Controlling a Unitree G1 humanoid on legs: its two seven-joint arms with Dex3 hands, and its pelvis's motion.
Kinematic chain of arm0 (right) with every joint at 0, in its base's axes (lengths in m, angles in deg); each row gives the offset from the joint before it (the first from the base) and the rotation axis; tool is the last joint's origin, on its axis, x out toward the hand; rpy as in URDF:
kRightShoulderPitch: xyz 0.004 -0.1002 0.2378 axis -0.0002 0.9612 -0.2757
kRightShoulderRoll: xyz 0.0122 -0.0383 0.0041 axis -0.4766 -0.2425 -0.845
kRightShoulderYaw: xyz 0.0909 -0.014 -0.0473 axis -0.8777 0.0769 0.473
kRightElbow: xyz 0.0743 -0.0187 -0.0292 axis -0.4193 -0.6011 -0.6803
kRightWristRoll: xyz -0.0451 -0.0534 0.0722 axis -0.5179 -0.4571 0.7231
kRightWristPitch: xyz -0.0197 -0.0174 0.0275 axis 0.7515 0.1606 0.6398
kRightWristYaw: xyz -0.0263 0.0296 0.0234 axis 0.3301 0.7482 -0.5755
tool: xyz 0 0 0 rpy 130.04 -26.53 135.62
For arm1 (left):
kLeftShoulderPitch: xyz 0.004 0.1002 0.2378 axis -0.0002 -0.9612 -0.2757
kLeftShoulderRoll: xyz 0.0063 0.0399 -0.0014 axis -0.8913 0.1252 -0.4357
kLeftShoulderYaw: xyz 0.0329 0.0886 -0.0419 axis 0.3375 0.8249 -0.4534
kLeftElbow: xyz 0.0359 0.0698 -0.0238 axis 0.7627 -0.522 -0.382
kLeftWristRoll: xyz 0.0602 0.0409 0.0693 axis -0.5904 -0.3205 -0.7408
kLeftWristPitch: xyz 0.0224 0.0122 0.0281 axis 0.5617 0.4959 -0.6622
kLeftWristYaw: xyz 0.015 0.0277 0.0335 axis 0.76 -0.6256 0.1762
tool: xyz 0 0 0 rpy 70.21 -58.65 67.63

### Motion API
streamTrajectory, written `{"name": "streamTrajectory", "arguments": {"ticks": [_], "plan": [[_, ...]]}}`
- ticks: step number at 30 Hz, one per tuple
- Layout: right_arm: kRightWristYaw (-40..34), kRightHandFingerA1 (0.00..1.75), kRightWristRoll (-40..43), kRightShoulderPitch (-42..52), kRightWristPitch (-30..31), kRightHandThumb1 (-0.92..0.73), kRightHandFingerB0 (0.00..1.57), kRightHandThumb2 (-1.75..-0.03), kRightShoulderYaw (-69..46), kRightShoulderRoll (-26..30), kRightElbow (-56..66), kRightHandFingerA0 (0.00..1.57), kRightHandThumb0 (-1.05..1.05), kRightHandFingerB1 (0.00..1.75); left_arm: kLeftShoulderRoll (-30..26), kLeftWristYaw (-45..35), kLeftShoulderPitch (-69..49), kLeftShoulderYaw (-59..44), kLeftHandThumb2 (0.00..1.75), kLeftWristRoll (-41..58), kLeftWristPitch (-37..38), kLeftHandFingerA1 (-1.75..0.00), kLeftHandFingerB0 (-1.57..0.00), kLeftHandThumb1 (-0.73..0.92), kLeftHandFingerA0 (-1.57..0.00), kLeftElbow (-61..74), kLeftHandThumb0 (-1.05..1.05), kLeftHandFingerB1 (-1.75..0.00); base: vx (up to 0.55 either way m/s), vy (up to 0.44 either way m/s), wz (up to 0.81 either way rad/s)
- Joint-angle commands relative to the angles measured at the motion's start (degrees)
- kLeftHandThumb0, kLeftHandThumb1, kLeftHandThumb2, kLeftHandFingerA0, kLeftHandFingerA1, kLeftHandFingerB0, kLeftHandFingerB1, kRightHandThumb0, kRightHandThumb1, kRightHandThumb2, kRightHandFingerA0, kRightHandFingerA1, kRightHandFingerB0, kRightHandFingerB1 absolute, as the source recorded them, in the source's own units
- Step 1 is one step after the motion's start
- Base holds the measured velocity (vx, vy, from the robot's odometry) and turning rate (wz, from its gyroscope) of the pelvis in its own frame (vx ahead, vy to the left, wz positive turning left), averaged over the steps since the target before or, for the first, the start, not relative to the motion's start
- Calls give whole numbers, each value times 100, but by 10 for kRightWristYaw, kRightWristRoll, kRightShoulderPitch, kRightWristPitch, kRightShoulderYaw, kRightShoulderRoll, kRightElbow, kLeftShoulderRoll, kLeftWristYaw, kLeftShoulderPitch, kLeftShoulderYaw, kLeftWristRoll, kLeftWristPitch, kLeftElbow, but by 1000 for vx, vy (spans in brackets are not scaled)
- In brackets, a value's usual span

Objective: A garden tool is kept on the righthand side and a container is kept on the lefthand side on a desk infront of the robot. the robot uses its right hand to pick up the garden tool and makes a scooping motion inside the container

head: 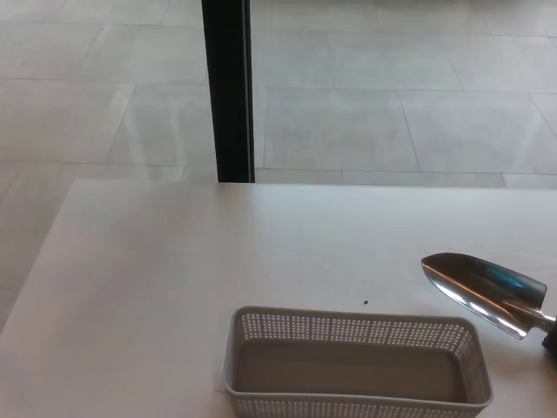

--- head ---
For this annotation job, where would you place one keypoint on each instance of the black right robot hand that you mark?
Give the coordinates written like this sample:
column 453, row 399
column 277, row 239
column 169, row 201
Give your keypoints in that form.
column 551, row 337

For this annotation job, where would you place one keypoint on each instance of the grey perforated plastic basket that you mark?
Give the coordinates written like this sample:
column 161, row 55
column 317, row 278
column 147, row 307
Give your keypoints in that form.
column 348, row 326

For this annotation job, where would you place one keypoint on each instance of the black vertical pillar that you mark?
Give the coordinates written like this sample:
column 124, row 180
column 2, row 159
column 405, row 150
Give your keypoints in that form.
column 230, row 87

